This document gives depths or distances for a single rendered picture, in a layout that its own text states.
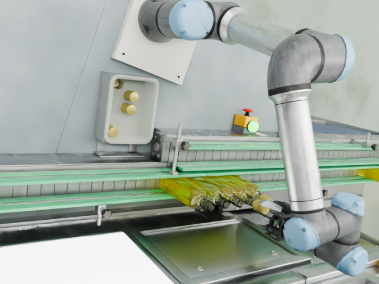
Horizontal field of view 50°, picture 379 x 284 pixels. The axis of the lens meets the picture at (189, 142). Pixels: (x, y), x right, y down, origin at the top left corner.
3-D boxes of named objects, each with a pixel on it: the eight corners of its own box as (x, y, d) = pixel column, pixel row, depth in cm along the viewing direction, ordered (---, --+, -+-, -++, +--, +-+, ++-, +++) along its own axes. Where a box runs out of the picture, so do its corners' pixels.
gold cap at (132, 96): (124, 89, 136) (129, 91, 132) (133, 90, 138) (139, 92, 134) (123, 100, 136) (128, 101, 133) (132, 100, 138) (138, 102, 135)
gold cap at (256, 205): (251, 209, 128) (260, 215, 125) (253, 199, 128) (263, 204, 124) (259, 209, 130) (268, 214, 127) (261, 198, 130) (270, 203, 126)
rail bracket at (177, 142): (158, 168, 137) (177, 180, 127) (165, 119, 134) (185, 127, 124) (166, 167, 139) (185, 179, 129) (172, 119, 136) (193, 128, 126)
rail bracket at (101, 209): (83, 215, 127) (98, 233, 116) (85, 194, 126) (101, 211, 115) (95, 214, 129) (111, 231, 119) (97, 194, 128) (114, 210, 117)
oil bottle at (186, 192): (158, 187, 140) (193, 211, 123) (160, 172, 139) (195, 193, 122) (172, 186, 143) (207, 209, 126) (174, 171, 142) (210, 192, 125)
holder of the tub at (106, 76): (92, 152, 137) (101, 158, 131) (101, 71, 132) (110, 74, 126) (137, 152, 147) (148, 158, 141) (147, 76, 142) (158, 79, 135)
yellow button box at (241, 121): (231, 129, 169) (243, 133, 163) (234, 112, 168) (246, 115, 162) (243, 130, 173) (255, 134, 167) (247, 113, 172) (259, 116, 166)
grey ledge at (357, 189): (208, 203, 168) (225, 213, 159) (211, 182, 166) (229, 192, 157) (346, 189, 222) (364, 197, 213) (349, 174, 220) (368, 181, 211)
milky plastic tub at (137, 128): (94, 137, 136) (104, 143, 129) (101, 70, 131) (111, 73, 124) (140, 138, 146) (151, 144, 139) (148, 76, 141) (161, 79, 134)
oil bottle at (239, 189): (199, 184, 150) (236, 206, 133) (201, 170, 149) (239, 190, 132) (211, 183, 153) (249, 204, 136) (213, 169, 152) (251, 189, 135)
